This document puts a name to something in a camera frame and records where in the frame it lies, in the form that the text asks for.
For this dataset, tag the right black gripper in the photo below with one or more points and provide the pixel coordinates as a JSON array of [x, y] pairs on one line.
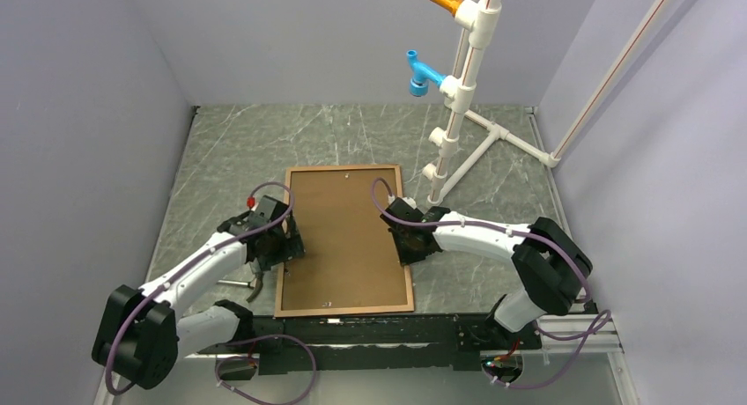
[[408, 257]]

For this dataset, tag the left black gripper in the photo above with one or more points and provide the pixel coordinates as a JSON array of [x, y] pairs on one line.
[[291, 247]]

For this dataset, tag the brown wooden picture frame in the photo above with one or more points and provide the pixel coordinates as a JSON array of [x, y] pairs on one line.
[[344, 311]]

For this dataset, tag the brown cardboard backing board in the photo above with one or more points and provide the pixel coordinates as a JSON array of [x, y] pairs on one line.
[[344, 239]]

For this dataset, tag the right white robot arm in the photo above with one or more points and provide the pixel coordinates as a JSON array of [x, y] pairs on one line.
[[552, 269]]

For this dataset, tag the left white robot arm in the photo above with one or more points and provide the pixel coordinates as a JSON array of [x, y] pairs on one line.
[[144, 331]]

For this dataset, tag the small claw hammer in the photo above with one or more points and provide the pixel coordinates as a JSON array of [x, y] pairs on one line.
[[255, 285]]

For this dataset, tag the blue pipe fitting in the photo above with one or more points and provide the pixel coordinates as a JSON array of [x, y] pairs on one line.
[[422, 75]]

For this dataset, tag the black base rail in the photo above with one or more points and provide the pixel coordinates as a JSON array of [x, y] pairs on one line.
[[458, 341]]

